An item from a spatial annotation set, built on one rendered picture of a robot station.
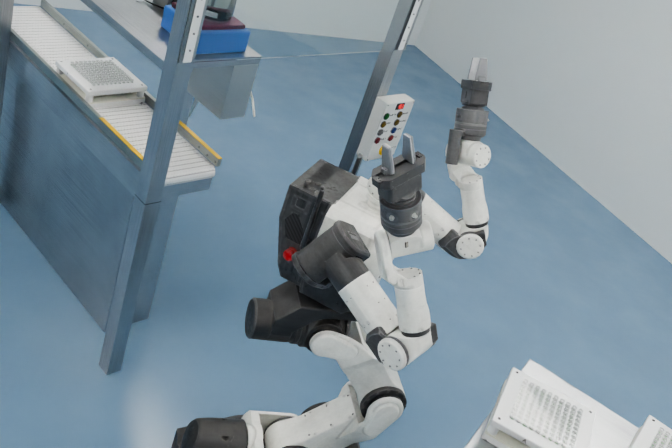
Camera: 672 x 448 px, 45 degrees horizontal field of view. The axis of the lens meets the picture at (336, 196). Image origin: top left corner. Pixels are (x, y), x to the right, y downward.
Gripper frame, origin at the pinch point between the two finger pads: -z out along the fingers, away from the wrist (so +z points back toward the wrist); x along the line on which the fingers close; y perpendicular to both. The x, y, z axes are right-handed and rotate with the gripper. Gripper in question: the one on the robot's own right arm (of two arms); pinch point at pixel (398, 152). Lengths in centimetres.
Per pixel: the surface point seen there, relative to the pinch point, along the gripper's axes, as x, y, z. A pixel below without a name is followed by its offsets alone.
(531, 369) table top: 43, 3, 96
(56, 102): -24, -172, 54
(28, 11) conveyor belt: -9, -238, 45
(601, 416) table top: 49, 24, 102
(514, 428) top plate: 15, 22, 80
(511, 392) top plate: 24, 12, 82
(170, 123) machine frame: -9, -99, 36
